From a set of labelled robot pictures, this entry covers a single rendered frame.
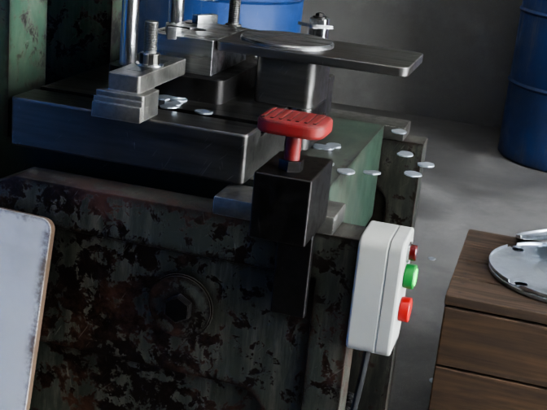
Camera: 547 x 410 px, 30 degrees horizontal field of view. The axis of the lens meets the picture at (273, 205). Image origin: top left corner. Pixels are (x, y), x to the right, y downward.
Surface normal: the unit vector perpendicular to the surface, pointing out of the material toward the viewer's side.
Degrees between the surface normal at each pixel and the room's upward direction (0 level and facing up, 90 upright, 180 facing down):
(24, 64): 90
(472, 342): 90
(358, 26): 90
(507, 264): 0
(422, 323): 0
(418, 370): 0
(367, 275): 90
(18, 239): 78
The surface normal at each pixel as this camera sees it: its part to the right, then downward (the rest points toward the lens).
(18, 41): 0.95, 0.18
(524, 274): 0.10, -0.95
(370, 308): -0.28, 0.27
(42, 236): -0.31, 0.06
